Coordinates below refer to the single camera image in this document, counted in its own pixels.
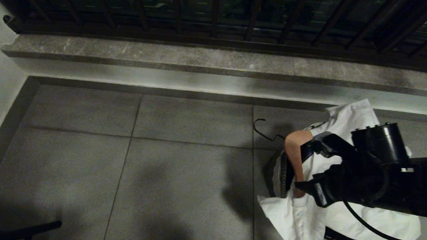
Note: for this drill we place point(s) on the white garment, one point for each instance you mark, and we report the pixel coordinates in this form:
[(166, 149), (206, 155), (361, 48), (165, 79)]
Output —
[(349, 116)]

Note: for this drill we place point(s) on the wooden hanger with black hook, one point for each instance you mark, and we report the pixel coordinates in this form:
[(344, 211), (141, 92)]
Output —
[(293, 153)]

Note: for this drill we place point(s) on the dark metal balcony railing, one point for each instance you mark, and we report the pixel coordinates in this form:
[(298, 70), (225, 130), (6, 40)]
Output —
[(211, 14)]

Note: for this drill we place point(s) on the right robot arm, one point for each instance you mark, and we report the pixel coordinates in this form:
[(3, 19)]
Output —
[(414, 185)]

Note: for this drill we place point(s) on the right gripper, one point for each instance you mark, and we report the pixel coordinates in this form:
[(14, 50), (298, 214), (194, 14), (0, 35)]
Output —
[(330, 177)]

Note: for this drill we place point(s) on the grey stone ledge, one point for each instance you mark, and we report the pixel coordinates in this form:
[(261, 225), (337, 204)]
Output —
[(165, 55)]

